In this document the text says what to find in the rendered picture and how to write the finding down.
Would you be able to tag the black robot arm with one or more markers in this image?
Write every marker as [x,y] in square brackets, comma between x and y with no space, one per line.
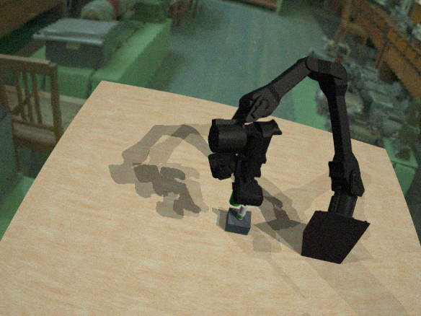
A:
[226,137]

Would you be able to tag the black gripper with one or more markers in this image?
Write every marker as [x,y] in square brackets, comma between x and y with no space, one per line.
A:
[245,192]

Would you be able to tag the white marker with black tip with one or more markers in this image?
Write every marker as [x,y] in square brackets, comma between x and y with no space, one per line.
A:
[242,212]

